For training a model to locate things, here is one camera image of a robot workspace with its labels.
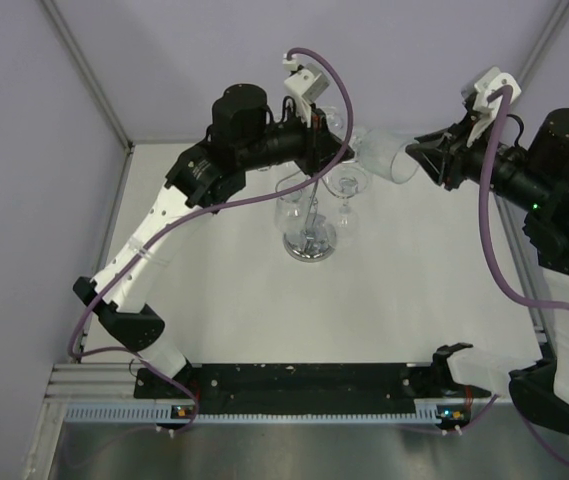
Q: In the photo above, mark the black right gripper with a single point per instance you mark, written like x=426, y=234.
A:
x=433, y=158

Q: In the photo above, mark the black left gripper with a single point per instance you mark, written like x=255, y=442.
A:
x=319, y=146

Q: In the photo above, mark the etched clear wine glass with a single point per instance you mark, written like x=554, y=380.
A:
x=334, y=118

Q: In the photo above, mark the clear glass tumbler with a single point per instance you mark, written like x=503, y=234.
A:
x=382, y=153

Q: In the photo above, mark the small clear wine glass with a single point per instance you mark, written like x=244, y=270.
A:
x=291, y=213

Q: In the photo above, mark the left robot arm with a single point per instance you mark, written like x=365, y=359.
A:
x=243, y=136

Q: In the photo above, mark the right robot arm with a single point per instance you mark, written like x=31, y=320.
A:
x=535, y=179

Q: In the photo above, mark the chrome wine glass rack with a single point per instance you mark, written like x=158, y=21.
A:
x=320, y=237

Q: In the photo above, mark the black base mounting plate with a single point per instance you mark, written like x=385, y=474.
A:
x=316, y=388

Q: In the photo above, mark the right controller board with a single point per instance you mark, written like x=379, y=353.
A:
x=447, y=410

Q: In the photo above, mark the controller board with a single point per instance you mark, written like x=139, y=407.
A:
x=447, y=410
x=128, y=413

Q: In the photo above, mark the left controller board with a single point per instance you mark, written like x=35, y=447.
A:
x=128, y=413

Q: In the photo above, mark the aluminium frame rail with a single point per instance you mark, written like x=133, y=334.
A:
x=114, y=382

